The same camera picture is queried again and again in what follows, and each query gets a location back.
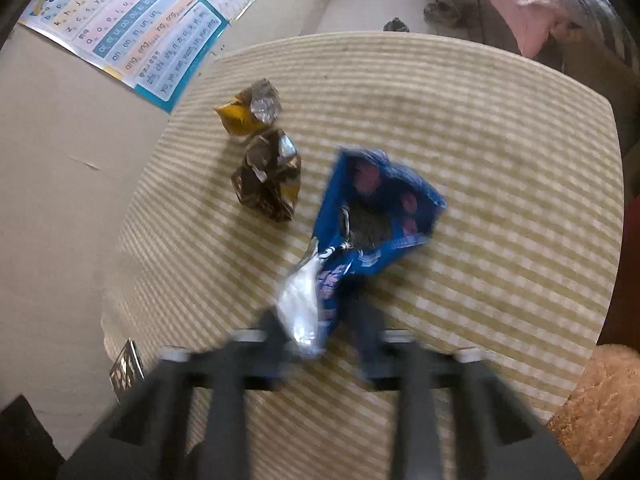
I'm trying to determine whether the orange fuzzy cloth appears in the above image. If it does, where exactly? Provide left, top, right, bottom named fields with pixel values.
left=547, top=343, right=629, bottom=480

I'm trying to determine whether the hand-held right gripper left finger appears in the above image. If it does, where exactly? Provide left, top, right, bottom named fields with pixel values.
left=57, top=309, right=295, bottom=480

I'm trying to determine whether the dark grille appliance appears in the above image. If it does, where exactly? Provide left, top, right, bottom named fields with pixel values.
left=108, top=338, right=146, bottom=402

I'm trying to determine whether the blue letter chart poster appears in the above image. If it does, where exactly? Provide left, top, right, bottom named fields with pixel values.
left=17, top=0, right=231, bottom=115

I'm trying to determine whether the yellow brown candy wrapper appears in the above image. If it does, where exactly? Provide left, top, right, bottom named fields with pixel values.
left=214, top=78, right=282, bottom=137

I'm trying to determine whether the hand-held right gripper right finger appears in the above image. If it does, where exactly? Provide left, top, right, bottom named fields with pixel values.
left=349, top=304, right=583, bottom=480

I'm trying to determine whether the blue snack packet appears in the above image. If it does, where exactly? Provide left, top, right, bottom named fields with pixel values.
left=276, top=146, right=448, bottom=359

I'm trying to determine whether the striped beige tablecloth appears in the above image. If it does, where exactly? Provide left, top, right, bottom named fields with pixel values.
left=102, top=32, right=626, bottom=480

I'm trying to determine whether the brown silver packet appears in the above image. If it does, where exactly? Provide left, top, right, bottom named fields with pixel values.
left=230, top=128, right=302, bottom=224

